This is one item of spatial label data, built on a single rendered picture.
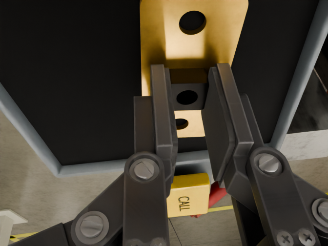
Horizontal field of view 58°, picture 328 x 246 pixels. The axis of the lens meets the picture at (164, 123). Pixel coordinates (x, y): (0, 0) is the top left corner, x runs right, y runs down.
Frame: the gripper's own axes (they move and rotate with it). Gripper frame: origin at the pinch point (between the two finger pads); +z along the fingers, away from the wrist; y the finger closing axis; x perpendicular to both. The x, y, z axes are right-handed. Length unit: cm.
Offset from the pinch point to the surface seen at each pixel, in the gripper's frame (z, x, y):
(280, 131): 2.1, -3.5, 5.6
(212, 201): 6.4, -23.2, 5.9
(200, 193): 2.7, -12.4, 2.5
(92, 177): 118, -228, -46
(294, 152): 12.6, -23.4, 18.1
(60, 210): 118, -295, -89
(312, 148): 12.6, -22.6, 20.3
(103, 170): 2.1, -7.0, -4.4
